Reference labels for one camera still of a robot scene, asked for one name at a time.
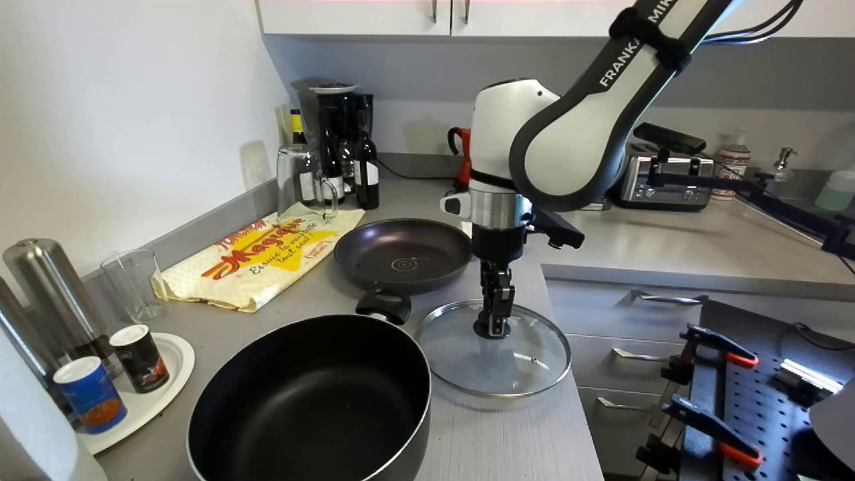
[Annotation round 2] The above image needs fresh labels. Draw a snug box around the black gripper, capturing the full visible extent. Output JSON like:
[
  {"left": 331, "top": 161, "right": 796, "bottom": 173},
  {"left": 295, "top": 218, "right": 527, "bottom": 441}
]
[{"left": 471, "top": 221, "right": 538, "bottom": 341}]

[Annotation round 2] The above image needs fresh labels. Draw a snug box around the glass pot lid black knob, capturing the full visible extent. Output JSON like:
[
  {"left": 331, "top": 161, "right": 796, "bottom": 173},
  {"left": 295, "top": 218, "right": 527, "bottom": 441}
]
[{"left": 414, "top": 298, "right": 575, "bottom": 405}]

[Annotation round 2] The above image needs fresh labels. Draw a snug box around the red moka pot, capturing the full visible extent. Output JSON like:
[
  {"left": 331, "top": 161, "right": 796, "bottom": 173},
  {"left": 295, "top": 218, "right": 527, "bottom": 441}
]
[{"left": 447, "top": 125, "right": 476, "bottom": 193}]

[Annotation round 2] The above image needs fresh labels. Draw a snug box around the black cooking pot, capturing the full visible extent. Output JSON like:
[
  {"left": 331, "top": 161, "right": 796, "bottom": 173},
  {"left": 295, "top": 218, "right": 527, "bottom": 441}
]
[{"left": 181, "top": 288, "right": 439, "bottom": 481}]

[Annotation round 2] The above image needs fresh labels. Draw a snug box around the upturned clear drinking glass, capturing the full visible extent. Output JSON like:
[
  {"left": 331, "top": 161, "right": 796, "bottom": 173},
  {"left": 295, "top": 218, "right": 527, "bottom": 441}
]
[{"left": 276, "top": 145, "right": 315, "bottom": 218}]

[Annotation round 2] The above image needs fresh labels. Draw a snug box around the clear tumbler glass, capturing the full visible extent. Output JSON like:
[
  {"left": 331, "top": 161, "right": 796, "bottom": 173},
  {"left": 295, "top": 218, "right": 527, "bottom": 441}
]
[{"left": 94, "top": 250, "right": 166, "bottom": 328}]

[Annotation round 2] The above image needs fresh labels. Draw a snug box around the grey drawer front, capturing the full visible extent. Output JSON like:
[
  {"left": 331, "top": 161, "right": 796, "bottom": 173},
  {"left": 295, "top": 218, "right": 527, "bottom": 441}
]
[
  {"left": 558, "top": 331, "right": 690, "bottom": 396},
  {"left": 545, "top": 281, "right": 708, "bottom": 341},
  {"left": 575, "top": 387, "right": 681, "bottom": 478}
]

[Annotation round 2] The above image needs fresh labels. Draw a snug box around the black frying pan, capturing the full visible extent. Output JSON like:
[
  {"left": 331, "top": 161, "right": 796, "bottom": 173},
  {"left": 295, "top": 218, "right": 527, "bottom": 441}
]
[{"left": 331, "top": 217, "right": 476, "bottom": 297}]

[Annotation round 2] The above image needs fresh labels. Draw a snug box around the dark wine bottle white label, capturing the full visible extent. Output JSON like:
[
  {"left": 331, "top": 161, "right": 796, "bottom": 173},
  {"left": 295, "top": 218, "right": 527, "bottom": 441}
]
[
  {"left": 356, "top": 130, "right": 386, "bottom": 213},
  {"left": 321, "top": 130, "right": 351, "bottom": 204}
]

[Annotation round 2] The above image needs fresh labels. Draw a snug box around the silver black toaster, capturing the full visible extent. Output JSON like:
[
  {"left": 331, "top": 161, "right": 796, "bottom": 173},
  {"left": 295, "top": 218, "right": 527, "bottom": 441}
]
[{"left": 611, "top": 121, "right": 718, "bottom": 213}]

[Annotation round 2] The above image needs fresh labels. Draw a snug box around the black clamp orange grip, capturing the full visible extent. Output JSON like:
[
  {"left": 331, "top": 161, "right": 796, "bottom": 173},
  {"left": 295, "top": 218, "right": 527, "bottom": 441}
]
[
  {"left": 659, "top": 323, "right": 764, "bottom": 387},
  {"left": 634, "top": 396, "right": 768, "bottom": 475}
]

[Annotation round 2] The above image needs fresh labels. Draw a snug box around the bottle with yellow cap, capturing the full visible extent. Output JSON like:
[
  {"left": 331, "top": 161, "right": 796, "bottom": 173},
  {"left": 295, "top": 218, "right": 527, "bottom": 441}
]
[{"left": 289, "top": 107, "right": 321, "bottom": 209}]

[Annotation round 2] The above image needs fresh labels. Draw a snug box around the yellow printed tea towel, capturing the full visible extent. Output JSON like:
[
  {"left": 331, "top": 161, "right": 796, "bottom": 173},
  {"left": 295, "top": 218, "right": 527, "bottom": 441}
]
[{"left": 153, "top": 201, "right": 370, "bottom": 315}]

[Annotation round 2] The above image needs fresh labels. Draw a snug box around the black coffee machine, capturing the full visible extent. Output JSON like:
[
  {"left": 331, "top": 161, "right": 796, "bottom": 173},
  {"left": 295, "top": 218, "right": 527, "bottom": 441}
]
[{"left": 292, "top": 78, "right": 378, "bottom": 204}]

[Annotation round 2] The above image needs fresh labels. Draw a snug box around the clear glass jar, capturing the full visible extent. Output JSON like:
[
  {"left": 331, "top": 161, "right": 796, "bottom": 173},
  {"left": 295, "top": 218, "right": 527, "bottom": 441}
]
[{"left": 714, "top": 130, "right": 753, "bottom": 188}]

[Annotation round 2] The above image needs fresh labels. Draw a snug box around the white upper cabinet door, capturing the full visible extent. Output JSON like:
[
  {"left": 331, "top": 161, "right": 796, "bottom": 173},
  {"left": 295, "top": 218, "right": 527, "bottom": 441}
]
[
  {"left": 712, "top": 0, "right": 855, "bottom": 41},
  {"left": 253, "top": 0, "right": 455, "bottom": 41},
  {"left": 450, "top": 0, "right": 631, "bottom": 41}
]

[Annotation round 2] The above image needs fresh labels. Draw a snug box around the black perforated mounting board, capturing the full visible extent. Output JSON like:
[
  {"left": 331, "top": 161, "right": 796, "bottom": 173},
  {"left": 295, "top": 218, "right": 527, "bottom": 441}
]
[{"left": 677, "top": 297, "right": 855, "bottom": 481}]

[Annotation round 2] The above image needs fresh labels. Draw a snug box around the metal soap pump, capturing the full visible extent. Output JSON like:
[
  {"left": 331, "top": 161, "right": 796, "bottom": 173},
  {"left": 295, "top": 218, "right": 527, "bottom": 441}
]
[{"left": 770, "top": 145, "right": 800, "bottom": 185}]

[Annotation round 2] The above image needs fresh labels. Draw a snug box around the white round plate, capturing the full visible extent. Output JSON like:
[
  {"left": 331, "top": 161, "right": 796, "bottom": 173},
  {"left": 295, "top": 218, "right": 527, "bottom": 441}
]
[{"left": 78, "top": 331, "right": 199, "bottom": 456}]

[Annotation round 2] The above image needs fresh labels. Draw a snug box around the pale green bottle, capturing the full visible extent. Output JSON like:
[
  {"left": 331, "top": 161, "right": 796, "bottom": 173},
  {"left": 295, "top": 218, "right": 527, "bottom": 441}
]
[{"left": 812, "top": 168, "right": 855, "bottom": 217}]

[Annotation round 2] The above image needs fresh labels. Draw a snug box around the black shaker cup white rim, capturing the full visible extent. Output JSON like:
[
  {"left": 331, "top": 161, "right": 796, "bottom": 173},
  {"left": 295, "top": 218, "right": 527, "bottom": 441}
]
[{"left": 108, "top": 320, "right": 173, "bottom": 396}]

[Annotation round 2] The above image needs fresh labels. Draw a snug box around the blue orange shaker cup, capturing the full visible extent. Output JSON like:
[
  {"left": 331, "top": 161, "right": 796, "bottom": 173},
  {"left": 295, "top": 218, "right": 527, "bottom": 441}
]
[{"left": 52, "top": 355, "right": 128, "bottom": 439}]

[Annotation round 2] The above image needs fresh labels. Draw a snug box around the white paper towel roll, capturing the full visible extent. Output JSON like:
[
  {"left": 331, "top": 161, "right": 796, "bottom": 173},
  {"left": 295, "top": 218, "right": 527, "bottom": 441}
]
[{"left": 0, "top": 336, "right": 109, "bottom": 481}]

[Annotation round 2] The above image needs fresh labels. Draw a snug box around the metal drawer handle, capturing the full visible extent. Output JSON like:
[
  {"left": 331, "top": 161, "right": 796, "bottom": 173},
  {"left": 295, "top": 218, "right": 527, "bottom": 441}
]
[
  {"left": 607, "top": 345, "right": 673, "bottom": 365},
  {"left": 618, "top": 288, "right": 706, "bottom": 313},
  {"left": 594, "top": 392, "right": 662, "bottom": 416}
]

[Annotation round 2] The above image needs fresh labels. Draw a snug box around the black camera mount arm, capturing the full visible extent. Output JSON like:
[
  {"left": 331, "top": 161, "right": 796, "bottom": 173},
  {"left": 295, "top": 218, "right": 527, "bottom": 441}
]
[{"left": 683, "top": 170, "right": 855, "bottom": 261}]

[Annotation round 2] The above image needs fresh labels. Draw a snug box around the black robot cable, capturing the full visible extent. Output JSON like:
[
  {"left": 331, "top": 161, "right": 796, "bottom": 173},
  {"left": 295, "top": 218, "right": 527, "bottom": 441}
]
[{"left": 702, "top": 0, "right": 808, "bottom": 49}]

